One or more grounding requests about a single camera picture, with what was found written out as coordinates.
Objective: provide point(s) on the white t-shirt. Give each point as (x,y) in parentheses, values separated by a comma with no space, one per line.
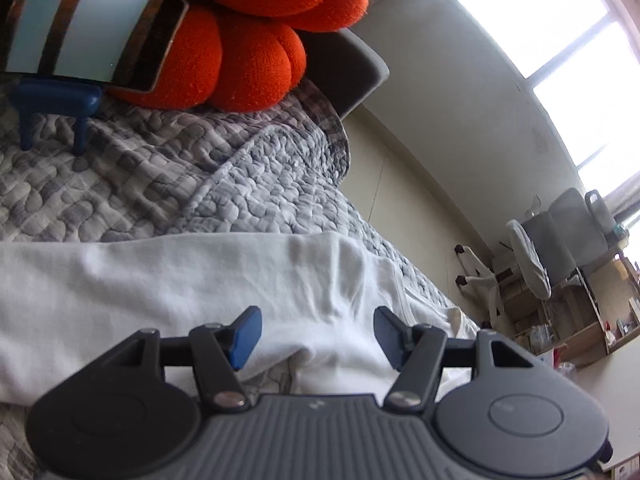
(150,285)

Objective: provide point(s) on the blue phone stand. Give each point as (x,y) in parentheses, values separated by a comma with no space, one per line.
(55,97)

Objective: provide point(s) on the wooden desk shelf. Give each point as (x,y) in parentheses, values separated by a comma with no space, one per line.
(590,330)

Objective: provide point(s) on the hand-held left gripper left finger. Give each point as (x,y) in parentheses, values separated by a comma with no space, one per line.
(245,335)

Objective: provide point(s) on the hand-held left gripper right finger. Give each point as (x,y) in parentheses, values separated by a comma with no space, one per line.
(390,335)

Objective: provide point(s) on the grey office chair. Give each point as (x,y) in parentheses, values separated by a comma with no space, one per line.
(565,240)

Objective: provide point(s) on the window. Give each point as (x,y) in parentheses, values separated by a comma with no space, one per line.
(550,25)

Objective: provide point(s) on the grey patterned quilt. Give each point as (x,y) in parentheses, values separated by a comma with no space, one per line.
(150,175)

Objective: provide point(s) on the grey sofa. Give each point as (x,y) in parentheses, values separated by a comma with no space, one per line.
(345,65)

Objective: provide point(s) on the smartphone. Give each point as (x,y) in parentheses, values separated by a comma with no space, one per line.
(90,30)

